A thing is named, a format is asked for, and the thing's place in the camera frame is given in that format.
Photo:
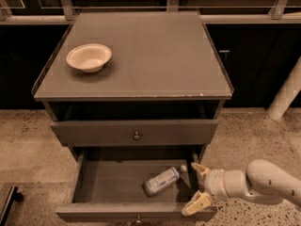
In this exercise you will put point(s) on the round metal top knob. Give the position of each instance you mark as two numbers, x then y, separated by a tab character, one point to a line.
136	136

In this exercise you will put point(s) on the grey top drawer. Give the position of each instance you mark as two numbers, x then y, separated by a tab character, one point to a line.
120	133

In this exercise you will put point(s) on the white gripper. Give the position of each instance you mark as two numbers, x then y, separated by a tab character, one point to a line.
213	180

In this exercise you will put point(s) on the white paper bowl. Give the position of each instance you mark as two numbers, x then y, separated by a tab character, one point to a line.
89	58

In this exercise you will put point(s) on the round metal middle knob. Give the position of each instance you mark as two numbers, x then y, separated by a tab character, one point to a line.
138	221

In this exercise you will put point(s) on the grey drawer cabinet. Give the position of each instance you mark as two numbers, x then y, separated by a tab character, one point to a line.
163	67

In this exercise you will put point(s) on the grey open middle drawer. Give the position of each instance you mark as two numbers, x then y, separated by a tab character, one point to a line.
109	187

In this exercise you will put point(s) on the metal railing with glass panels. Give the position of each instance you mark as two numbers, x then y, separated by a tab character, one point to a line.
209	11

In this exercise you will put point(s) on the dark background cabinets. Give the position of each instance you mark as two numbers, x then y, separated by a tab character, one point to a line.
258	59

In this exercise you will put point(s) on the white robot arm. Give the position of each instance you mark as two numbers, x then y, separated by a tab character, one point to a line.
262	182

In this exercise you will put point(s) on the round metal knob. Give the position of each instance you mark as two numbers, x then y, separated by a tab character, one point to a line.
136	136
138	221

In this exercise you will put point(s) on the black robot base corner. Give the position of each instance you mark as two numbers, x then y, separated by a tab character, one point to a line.
13	196

